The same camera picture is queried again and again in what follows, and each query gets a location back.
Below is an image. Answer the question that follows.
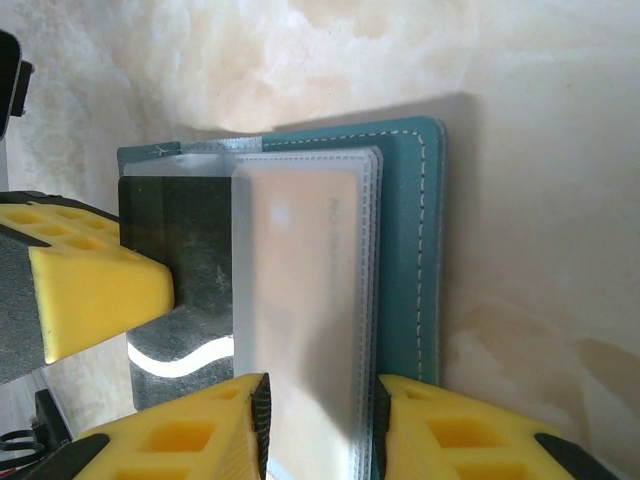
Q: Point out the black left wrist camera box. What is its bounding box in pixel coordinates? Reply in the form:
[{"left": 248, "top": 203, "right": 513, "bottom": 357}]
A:
[{"left": 0, "top": 28, "right": 35, "bottom": 142}]

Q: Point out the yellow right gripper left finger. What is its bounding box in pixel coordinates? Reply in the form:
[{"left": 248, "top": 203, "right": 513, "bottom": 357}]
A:
[{"left": 44, "top": 372, "right": 274, "bottom": 480}]

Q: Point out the pale card with grey lettering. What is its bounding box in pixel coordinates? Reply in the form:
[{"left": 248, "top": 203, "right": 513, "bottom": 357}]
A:
[{"left": 238, "top": 168, "right": 362, "bottom": 454}]

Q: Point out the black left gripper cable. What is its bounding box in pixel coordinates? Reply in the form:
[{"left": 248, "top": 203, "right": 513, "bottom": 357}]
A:
[{"left": 0, "top": 428, "right": 42, "bottom": 457}]

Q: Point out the black card with white wave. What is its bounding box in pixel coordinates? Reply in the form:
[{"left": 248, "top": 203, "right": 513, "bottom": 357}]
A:
[{"left": 118, "top": 174, "right": 236, "bottom": 416}]

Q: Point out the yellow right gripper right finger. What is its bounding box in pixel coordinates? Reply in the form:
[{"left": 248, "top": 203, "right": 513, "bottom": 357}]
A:
[{"left": 372, "top": 374, "right": 626, "bottom": 480}]

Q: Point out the teal leather card holder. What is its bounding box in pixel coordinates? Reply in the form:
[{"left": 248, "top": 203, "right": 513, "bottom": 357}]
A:
[{"left": 116, "top": 115, "right": 448, "bottom": 480}]

